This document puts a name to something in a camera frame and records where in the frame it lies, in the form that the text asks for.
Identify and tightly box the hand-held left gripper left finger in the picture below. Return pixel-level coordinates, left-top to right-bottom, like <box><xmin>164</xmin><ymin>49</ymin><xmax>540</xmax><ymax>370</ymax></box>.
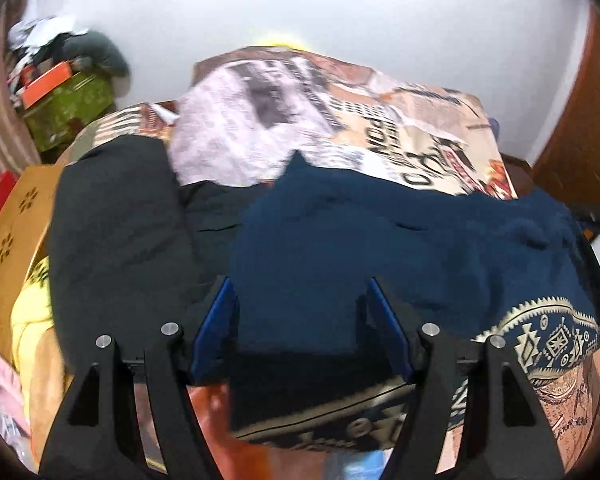
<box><xmin>37</xmin><ymin>275</ymin><xmax>241</xmax><ymax>480</ymax></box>

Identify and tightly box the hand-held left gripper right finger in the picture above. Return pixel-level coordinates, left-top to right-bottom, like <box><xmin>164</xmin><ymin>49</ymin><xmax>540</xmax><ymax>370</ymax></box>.
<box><xmin>367</xmin><ymin>276</ymin><xmax>566</xmax><ymax>480</ymax></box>

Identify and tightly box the navy garment with patterned hem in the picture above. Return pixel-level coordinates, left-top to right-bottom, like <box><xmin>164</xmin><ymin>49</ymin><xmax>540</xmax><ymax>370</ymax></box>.
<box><xmin>227</xmin><ymin>152</ymin><xmax>600</xmax><ymax>453</ymax></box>

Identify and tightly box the white clothes pile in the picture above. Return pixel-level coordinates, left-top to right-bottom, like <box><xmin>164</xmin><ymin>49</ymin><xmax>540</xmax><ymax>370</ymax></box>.
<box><xmin>7</xmin><ymin>16</ymin><xmax>88</xmax><ymax>53</ymax></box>

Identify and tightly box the wooden door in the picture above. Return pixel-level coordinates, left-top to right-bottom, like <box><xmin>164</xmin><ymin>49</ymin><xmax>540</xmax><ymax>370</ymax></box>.
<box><xmin>530</xmin><ymin>5</ymin><xmax>600</xmax><ymax>211</ymax></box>

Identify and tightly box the black garment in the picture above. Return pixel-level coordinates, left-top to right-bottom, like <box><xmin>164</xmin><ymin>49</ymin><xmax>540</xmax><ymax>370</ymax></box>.
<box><xmin>47</xmin><ymin>135</ymin><xmax>261</xmax><ymax>376</ymax></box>

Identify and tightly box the yellow cloth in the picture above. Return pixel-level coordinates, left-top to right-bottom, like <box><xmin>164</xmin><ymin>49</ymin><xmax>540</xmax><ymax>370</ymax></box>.
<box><xmin>10</xmin><ymin>255</ymin><xmax>68</xmax><ymax>401</ymax></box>

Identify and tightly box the tan box with flower cutouts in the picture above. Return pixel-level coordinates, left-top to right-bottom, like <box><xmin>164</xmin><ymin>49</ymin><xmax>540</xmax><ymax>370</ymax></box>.
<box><xmin>0</xmin><ymin>164</ymin><xmax>63</xmax><ymax>356</ymax></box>

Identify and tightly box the printed blanket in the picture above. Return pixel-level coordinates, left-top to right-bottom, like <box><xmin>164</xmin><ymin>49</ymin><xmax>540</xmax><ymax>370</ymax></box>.
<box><xmin>55</xmin><ymin>46</ymin><xmax>600</xmax><ymax>480</ymax></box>

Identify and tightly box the pink cloth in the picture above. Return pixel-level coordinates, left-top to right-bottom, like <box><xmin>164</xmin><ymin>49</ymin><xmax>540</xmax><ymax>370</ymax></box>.
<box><xmin>0</xmin><ymin>340</ymin><xmax>31</xmax><ymax>436</ymax></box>

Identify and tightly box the green box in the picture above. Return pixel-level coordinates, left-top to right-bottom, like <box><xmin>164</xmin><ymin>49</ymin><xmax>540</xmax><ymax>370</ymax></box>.
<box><xmin>22</xmin><ymin>72</ymin><xmax>116</xmax><ymax>151</ymax></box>

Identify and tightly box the yellow pillow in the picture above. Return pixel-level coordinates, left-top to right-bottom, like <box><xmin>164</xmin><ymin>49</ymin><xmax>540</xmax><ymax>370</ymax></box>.
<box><xmin>252</xmin><ymin>35</ymin><xmax>313</xmax><ymax>53</ymax></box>

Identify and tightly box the striped curtain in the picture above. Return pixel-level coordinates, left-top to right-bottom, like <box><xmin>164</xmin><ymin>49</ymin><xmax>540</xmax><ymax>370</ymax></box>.
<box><xmin>0</xmin><ymin>10</ymin><xmax>41</xmax><ymax>186</ymax></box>

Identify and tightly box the dark grey cloth pile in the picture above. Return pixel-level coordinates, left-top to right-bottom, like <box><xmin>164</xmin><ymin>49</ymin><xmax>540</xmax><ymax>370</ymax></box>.
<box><xmin>60</xmin><ymin>30</ymin><xmax>131</xmax><ymax>78</ymax></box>

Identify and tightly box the orange box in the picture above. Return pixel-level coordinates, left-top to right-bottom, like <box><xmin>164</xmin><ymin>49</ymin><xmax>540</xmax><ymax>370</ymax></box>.
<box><xmin>20</xmin><ymin>61</ymin><xmax>73</xmax><ymax>110</ymax></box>

